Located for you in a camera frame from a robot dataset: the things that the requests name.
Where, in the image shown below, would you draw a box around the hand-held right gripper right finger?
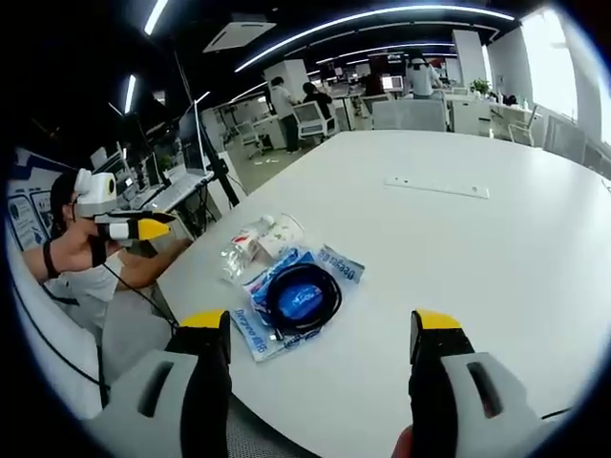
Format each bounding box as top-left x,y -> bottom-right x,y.
408,308 -> 550,458

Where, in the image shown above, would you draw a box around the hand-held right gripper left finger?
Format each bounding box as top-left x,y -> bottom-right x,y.
90,308 -> 234,458

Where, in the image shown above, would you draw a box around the blue white plastic packet item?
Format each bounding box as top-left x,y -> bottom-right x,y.
231,243 -> 368,364

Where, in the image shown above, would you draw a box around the small white box item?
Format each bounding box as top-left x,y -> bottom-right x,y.
257,236 -> 284,264

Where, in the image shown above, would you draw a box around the black cable item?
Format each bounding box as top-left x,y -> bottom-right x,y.
265,264 -> 344,343

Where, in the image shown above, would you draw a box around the person's right hand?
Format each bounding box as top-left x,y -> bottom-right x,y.
393,426 -> 414,458

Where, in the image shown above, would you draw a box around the person's head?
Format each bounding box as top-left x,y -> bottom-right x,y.
49,172 -> 101,239

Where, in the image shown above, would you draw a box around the white side desk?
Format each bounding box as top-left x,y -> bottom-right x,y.
116,169 -> 217,214

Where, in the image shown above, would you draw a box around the person's white shirt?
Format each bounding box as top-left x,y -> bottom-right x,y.
45,260 -> 120,330

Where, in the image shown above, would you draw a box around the person's grey trousers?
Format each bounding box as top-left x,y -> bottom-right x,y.
101,281 -> 179,385

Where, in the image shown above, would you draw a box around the dark computer monitor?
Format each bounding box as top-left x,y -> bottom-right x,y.
178,102 -> 211,174

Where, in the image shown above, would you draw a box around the short ceiling light strip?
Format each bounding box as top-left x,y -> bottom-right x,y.
123,73 -> 138,115
144,0 -> 169,36

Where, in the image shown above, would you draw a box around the black tripod stand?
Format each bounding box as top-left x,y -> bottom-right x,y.
194,101 -> 245,209

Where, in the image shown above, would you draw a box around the white office chair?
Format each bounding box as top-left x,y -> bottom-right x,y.
291,102 -> 338,143
236,119 -> 269,160
507,105 -> 539,145

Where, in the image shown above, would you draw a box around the white table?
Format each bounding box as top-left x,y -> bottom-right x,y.
157,129 -> 611,458

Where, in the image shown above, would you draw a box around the ceiling air vent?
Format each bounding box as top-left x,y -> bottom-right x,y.
201,19 -> 279,54

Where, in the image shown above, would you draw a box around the white table socket strip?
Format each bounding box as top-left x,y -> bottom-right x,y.
384,175 -> 492,200

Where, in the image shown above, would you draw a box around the white desk partition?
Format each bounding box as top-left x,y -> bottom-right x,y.
370,99 -> 449,133

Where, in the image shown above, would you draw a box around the long ceiling light strip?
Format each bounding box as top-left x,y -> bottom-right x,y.
235,4 -> 517,73

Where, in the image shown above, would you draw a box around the bright window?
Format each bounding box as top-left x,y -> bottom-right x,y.
518,8 -> 579,121

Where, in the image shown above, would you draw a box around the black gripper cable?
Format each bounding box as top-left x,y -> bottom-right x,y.
101,260 -> 180,331

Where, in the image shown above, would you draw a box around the blue white wall poster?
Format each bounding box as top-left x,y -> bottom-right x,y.
6,146 -> 54,252

